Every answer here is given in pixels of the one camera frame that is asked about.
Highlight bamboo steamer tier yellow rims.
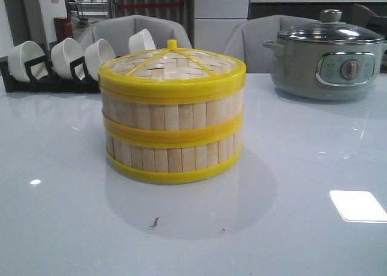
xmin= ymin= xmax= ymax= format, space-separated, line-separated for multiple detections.
xmin=102 ymin=89 xmax=243 ymax=146

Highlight white refrigerator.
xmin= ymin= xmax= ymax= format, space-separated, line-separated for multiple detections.
xmin=193 ymin=0 xmax=249 ymax=53

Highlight white ceramic bowl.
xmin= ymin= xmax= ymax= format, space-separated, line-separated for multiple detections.
xmin=8 ymin=40 xmax=44 ymax=82
xmin=85 ymin=39 xmax=116 ymax=81
xmin=128 ymin=28 xmax=156 ymax=53
xmin=51 ymin=37 xmax=85 ymax=80

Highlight yellow bamboo steamer lid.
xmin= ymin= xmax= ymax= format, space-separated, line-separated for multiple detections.
xmin=99 ymin=40 xmax=246 ymax=104

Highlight grey chair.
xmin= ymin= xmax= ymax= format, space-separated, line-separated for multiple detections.
xmin=221 ymin=15 xmax=315 ymax=73
xmin=77 ymin=15 xmax=192 ymax=56

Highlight glass pot lid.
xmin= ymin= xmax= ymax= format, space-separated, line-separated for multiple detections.
xmin=278 ymin=9 xmax=385 ymax=45

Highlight bamboo steamer tier base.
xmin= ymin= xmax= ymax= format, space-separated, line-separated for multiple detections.
xmin=106 ymin=130 xmax=242 ymax=184

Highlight grey chair left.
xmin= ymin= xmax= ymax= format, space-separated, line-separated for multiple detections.
xmin=77 ymin=15 xmax=192 ymax=56

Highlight red fire cabinet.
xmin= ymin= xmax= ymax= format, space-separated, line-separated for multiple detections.
xmin=54 ymin=17 xmax=73 ymax=42

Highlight black dish rack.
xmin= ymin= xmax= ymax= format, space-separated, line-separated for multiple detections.
xmin=1 ymin=55 xmax=100 ymax=94

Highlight green electric cooking pot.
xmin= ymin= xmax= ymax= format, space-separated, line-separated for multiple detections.
xmin=263 ymin=38 xmax=386 ymax=101

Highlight grey chair right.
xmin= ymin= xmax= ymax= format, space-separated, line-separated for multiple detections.
xmin=221 ymin=15 xmax=315 ymax=73

